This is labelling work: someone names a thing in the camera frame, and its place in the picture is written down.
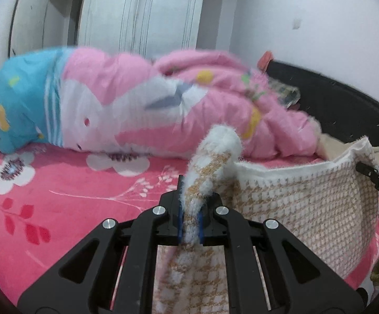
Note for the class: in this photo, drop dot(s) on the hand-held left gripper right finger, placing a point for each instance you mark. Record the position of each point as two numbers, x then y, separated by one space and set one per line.
201 232

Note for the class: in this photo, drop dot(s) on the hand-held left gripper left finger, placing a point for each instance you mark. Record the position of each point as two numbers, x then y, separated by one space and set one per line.
181 222

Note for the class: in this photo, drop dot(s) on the beige houndstooth coat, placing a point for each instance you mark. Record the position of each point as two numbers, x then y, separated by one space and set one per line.
307 202

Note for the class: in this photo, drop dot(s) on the beige clothes pile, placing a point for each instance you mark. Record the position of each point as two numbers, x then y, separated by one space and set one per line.
330 145

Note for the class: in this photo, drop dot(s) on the black headboard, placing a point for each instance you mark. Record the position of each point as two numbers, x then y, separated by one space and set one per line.
340 104

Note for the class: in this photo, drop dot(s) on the pink floral bed sheet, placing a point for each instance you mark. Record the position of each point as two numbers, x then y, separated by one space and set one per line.
61 202

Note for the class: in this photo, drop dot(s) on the pink rabbit print quilt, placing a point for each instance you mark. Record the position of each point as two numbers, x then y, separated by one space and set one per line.
127 104

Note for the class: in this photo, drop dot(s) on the plaid cloth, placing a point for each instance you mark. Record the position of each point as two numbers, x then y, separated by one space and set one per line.
284 93

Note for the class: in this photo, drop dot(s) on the orange red cloth item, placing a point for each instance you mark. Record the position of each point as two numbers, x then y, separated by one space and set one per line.
264 60

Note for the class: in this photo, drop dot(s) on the white striped curtain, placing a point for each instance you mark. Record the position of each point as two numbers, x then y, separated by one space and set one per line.
143 13

